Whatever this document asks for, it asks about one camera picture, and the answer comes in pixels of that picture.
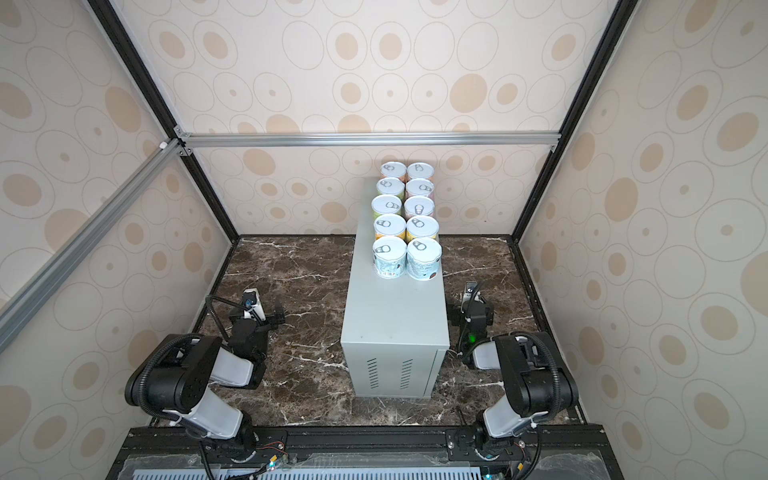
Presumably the teal labelled can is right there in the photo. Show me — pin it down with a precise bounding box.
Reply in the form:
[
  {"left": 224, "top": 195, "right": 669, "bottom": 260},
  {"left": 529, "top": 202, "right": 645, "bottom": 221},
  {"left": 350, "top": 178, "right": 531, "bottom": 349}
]
[{"left": 372, "top": 236, "right": 407, "bottom": 279}]

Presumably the yellow orange labelled can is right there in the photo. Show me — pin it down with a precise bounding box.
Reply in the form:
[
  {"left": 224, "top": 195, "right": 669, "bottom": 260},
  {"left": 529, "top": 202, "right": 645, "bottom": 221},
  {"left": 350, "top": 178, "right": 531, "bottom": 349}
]
[{"left": 373, "top": 214, "right": 407, "bottom": 239}]

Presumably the silver aluminium crossbar back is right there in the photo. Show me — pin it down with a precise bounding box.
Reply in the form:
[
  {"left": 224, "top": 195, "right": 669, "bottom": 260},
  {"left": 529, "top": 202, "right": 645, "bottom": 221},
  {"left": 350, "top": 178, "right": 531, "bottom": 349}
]
[{"left": 181, "top": 131, "right": 561, "bottom": 148}]

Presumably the pink orange labelled can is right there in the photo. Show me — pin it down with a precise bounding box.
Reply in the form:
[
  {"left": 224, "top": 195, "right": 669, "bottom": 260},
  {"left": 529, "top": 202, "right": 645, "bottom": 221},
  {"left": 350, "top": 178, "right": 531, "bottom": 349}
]
[{"left": 380, "top": 161, "right": 407, "bottom": 182}]

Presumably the light blue labelled can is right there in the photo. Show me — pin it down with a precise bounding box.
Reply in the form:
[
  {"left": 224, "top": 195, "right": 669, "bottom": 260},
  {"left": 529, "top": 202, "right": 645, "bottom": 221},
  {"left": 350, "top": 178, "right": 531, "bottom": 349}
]
[{"left": 406, "top": 237, "right": 442, "bottom": 281}]

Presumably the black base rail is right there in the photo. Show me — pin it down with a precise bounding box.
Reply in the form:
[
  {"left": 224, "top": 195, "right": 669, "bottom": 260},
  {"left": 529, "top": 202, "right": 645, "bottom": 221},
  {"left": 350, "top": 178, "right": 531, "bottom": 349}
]
[{"left": 107, "top": 425, "right": 623, "bottom": 479}]

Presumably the silver aluminium bar left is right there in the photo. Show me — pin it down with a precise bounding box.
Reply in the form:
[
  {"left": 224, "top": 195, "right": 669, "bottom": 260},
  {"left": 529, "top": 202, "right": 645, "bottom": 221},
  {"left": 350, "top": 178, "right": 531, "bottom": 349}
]
[{"left": 1, "top": 139, "right": 181, "bottom": 350}]

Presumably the black corner frame post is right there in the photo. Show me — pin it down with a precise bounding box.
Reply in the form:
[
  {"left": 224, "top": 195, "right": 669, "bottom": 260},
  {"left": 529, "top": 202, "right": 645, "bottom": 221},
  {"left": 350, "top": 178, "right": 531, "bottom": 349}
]
[
  {"left": 511, "top": 0, "right": 638, "bottom": 245},
  {"left": 87, "top": 0, "right": 240, "bottom": 244}
]

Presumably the white red labelled can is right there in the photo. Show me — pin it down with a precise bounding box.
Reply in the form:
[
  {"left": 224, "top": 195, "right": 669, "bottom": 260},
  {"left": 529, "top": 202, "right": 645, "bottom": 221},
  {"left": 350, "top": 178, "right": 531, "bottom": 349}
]
[{"left": 405, "top": 178, "right": 435, "bottom": 199}]

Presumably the black corner frame post right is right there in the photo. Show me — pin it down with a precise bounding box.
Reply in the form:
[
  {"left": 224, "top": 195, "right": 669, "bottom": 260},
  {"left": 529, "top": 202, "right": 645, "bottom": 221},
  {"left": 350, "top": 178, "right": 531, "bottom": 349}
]
[{"left": 511, "top": 0, "right": 638, "bottom": 245}]

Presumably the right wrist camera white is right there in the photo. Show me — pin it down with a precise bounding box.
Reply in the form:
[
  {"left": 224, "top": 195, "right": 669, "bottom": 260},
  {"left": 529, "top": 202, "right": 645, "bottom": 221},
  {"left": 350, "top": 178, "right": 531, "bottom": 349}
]
[{"left": 462, "top": 281, "right": 479, "bottom": 303}]

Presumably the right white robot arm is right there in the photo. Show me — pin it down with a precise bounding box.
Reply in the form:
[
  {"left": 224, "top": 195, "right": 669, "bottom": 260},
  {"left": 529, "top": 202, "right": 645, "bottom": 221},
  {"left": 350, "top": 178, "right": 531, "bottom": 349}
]
[{"left": 447, "top": 296, "right": 579, "bottom": 449}]

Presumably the black corner frame post left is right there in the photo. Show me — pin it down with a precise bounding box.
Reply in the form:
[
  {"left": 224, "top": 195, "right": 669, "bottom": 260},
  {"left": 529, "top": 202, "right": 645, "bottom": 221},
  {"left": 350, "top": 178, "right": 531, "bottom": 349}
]
[{"left": 87, "top": 0, "right": 240, "bottom": 244}]

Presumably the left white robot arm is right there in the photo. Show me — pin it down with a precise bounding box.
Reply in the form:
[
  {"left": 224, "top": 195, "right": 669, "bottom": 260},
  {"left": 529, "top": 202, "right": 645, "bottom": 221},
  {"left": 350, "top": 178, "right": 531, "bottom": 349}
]
[{"left": 124, "top": 306, "right": 285, "bottom": 459}]

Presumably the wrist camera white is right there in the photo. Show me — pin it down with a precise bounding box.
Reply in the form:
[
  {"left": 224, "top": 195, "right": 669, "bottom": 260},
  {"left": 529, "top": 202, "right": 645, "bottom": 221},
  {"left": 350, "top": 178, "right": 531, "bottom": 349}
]
[
  {"left": 242, "top": 288, "right": 266, "bottom": 324},
  {"left": 462, "top": 281, "right": 479, "bottom": 303}
]

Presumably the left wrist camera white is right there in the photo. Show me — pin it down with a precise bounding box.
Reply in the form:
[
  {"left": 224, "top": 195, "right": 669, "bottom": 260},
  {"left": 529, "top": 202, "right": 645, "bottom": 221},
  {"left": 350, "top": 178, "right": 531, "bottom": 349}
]
[{"left": 242, "top": 288, "right": 266, "bottom": 324}]

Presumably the grey metal cabinet box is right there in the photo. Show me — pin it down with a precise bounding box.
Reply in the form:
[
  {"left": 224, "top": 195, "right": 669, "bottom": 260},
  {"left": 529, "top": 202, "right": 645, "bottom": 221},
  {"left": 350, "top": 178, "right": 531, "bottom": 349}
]
[{"left": 341, "top": 178, "right": 449, "bottom": 399}]

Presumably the lime green labelled can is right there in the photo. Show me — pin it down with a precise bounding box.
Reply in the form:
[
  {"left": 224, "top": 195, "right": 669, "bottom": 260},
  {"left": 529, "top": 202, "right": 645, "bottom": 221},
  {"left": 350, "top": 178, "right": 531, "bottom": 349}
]
[{"left": 371, "top": 194, "right": 402, "bottom": 219}]

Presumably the orange tomato labelled can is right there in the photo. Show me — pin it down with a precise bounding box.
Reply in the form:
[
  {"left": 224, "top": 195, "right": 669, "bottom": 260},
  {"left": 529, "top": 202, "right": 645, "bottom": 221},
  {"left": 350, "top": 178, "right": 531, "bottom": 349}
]
[{"left": 407, "top": 162, "right": 435, "bottom": 181}]

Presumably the purple pink labelled can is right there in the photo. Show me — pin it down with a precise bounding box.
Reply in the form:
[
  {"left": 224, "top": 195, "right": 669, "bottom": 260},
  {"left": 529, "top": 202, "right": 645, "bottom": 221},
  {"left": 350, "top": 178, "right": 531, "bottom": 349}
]
[{"left": 403, "top": 195, "right": 435, "bottom": 220}]

